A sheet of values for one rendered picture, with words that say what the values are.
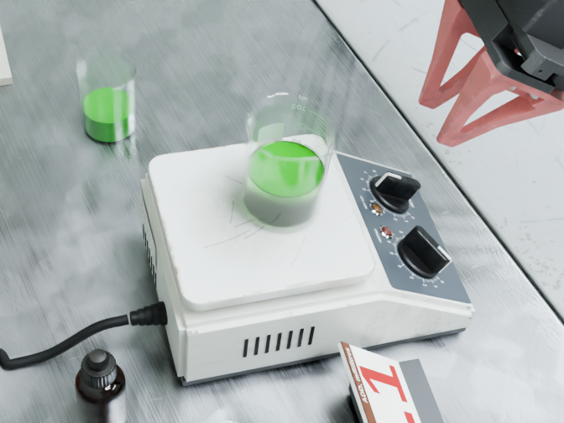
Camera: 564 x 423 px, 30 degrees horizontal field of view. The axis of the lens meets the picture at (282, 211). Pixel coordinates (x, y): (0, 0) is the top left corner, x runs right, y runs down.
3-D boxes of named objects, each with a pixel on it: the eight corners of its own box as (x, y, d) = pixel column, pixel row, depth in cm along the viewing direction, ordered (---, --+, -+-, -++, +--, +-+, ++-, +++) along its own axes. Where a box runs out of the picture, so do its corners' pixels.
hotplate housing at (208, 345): (404, 193, 79) (425, 117, 73) (470, 337, 71) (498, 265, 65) (108, 241, 74) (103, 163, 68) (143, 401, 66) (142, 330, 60)
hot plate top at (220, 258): (321, 139, 71) (322, 129, 70) (379, 280, 63) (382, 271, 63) (144, 164, 68) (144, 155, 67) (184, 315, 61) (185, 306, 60)
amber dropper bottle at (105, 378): (123, 439, 64) (119, 378, 59) (74, 434, 64) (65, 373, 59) (131, 395, 66) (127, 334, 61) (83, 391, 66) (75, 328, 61)
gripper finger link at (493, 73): (416, 156, 64) (523, 48, 59) (381, 76, 68) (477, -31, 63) (492, 181, 68) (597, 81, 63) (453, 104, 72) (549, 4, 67)
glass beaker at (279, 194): (220, 211, 65) (226, 118, 59) (273, 163, 68) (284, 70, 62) (296, 261, 63) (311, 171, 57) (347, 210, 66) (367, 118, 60)
